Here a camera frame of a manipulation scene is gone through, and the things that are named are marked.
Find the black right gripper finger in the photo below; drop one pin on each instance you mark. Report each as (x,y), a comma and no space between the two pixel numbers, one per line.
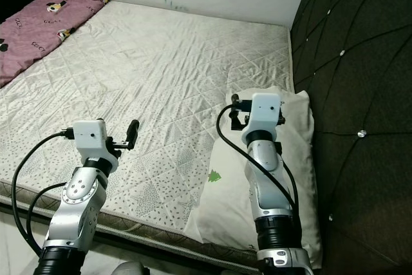
(235,102)

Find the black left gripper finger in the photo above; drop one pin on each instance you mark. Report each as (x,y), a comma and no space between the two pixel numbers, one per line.
(132,134)

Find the white pillow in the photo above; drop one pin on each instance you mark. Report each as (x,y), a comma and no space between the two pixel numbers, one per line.
(225,210)

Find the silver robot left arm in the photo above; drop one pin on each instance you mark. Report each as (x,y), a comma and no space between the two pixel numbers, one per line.
(77,204)

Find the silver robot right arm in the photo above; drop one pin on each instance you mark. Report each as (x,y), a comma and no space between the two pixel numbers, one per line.
(267,178)

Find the white quilted mattress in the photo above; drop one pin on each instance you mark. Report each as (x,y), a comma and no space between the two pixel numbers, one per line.
(154,62)

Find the grey robot left leg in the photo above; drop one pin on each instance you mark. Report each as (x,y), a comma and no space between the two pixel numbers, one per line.
(132,268)

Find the dark tufted headboard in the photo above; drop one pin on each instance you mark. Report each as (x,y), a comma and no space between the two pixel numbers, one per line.
(360,62)

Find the purple cartoon print blanket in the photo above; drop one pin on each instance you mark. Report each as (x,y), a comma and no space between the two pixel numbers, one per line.
(32,37)

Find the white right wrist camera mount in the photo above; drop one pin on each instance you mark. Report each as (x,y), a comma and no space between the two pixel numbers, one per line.
(264,109)

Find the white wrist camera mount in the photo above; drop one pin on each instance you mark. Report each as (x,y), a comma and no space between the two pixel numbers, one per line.
(90,136)
(264,109)

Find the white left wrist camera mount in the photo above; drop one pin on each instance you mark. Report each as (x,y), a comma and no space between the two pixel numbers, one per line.
(90,136)

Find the dark bed frame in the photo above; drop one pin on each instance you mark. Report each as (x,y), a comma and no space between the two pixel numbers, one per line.
(9,214)

